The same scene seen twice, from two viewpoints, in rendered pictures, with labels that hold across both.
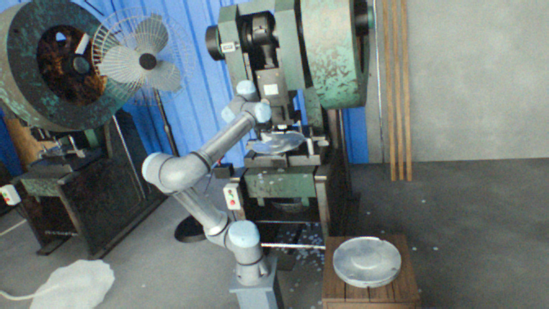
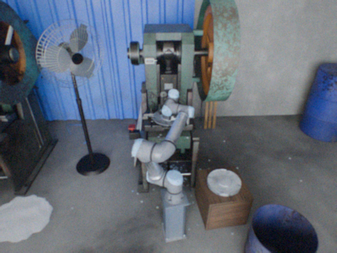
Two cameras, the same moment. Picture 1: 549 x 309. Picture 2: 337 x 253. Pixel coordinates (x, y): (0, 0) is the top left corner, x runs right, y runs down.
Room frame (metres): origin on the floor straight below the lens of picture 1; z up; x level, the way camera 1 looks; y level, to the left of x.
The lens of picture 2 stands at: (0.07, 0.73, 1.93)
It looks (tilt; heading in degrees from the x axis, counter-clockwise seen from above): 34 degrees down; 336
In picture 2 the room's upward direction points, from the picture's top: straight up
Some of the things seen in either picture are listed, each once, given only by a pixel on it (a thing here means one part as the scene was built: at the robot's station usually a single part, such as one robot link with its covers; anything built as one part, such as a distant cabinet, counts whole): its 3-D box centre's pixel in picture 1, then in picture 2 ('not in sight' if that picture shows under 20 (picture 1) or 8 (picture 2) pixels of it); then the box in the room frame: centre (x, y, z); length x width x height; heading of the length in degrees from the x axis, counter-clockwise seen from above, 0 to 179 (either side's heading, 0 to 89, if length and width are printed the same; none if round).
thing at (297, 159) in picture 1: (287, 150); (168, 119); (1.92, -0.08, 0.68); 0.45 x 0.30 x 0.06; 69
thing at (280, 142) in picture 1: (278, 141); (168, 116); (1.80, -0.03, 0.78); 0.29 x 0.29 x 0.01
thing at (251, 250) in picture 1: (244, 239); (174, 181); (1.21, 0.19, 0.62); 0.13 x 0.12 x 0.14; 44
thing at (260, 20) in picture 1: (268, 47); (168, 59); (1.92, -0.08, 1.27); 0.21 x 0.12 x 0.34; 159
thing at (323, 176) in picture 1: (340, 172); (192, 129); (1.95, -0.38, 0.45); 0.92 x 0.12 x 0.90; 159
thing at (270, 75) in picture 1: (274, 91); (168, 87); (1.88, -0.06, 1.04); 0.17 x 0.15 x 0.30; 159
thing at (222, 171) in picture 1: (226, 178); (135, 139); (1.81, 0.30, 0.62); 0.10 x 0.06 x 0.20; 69
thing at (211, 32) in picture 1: (225, 45); (138, 54); (2.02, 0.15, 1.31); 0.22 x 0.12 x 0.22; 159
